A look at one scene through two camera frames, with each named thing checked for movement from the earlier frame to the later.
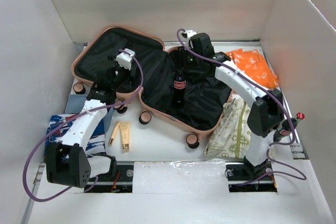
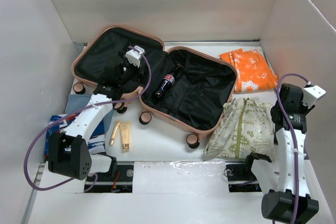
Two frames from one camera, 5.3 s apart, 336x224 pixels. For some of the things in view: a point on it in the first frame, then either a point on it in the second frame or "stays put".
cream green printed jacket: (229, 140) stays put
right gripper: (187, 66) → (304, 109)
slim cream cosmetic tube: (114, 132) stays put
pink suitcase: (190, 98) stays put
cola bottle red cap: (179, 86) → (167, 82)
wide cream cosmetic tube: (125, 128) stays put
